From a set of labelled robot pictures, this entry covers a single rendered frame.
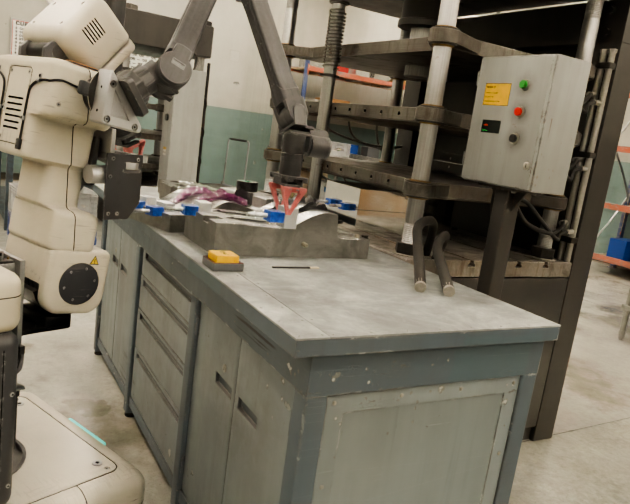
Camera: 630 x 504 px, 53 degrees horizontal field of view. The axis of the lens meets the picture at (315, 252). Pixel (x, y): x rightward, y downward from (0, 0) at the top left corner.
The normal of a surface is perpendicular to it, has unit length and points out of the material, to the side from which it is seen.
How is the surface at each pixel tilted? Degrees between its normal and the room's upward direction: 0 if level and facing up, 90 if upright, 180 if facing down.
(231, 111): 90
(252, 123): 90
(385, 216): 90
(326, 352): 90
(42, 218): 82
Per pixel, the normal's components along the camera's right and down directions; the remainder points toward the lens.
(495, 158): -0.87, -0.03
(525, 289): 0.48, 0.23
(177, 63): 0.54, -0.17
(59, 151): 0.77, 0.22
